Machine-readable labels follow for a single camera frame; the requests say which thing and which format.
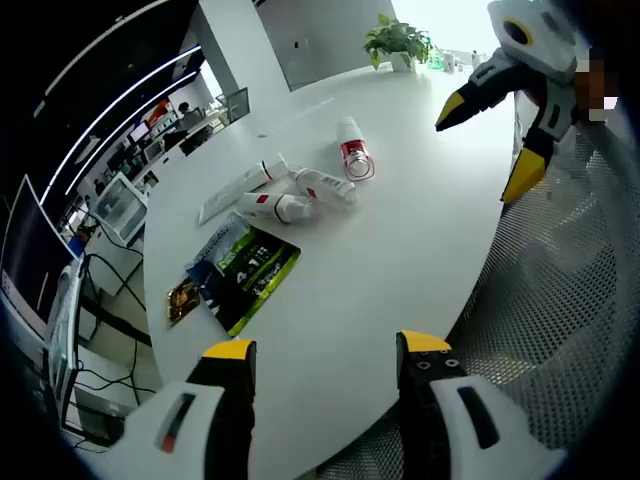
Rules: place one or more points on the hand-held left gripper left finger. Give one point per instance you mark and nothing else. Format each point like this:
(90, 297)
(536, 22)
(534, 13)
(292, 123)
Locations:
(220, 400)

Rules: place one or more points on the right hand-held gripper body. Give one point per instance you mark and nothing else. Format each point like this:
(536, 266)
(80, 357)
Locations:
(550, 45)

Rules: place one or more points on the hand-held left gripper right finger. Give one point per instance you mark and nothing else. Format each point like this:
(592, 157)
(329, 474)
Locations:
(415, 425)

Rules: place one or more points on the small gold packet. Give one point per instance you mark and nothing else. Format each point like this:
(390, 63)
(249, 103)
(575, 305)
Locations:
(182, 300)

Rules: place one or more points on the green blue printed packet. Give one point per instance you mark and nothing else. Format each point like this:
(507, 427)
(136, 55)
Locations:
(255, 270)

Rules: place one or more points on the red clear-cap skincare bottle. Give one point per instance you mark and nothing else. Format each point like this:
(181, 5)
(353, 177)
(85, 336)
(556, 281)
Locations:
(351, 145)

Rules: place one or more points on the white text-label skincare bottle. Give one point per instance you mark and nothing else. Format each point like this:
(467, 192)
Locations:
(327, 184)

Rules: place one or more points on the white red-label skincare bottle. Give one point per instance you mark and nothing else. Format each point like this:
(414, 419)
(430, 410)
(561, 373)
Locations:
(257, 206)

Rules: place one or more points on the white skincare tube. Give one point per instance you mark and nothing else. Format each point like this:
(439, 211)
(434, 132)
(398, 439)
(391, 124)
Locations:
(230, 195)

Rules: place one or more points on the small green translucent object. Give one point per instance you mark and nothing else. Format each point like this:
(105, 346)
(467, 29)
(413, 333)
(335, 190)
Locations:
(436, 59)

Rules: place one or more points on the green potted plant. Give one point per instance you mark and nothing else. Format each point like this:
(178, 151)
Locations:
(397, 40)

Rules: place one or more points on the white mesh office chair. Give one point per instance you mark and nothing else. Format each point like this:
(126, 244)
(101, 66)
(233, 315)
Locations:
(550, 300)

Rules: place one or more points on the white glass display cabinet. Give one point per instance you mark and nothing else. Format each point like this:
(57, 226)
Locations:
(120, 207)

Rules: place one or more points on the white framed computer monitor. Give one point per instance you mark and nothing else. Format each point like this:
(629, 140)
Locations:
(30, 250)

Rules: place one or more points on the black framed desk panel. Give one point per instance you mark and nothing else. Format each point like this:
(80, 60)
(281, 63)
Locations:
(238, 106)

